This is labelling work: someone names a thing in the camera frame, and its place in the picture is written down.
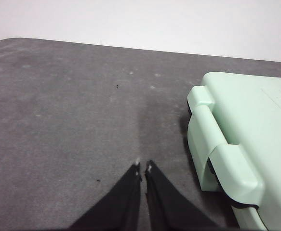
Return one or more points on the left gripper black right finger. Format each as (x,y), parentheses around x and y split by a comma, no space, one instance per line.
(164,207)

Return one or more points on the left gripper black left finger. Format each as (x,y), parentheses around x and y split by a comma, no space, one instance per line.
(121,207)

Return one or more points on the mint green breakfast machine base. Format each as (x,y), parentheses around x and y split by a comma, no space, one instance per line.
(200,144)

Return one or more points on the mint green griddle cover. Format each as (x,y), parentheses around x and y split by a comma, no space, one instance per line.
(251,115)

